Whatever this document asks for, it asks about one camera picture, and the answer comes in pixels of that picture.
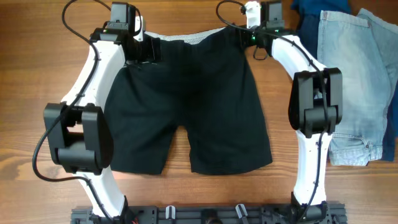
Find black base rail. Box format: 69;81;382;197
70;203;348;224

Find light blue denim shorts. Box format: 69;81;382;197
317;8;398;167

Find black shorts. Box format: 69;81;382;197
104;27;272;175

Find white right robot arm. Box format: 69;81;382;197
241;27;343;223

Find dark blue garment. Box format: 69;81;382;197
290;0;398;162

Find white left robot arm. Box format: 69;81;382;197
44;28;161;223

